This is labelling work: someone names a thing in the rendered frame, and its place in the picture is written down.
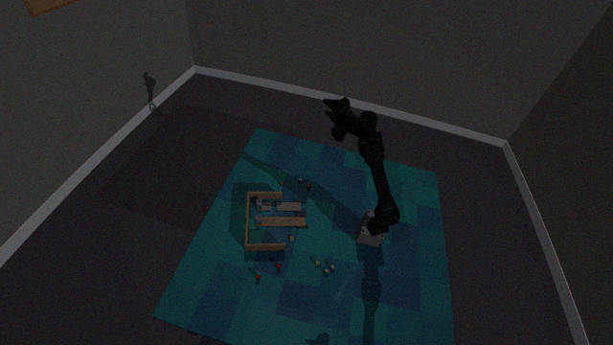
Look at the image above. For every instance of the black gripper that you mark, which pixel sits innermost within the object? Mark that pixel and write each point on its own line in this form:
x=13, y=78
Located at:
x=340, y=107

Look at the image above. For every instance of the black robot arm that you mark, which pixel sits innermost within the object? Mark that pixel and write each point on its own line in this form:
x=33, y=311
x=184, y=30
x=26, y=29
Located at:
x=373, y=153

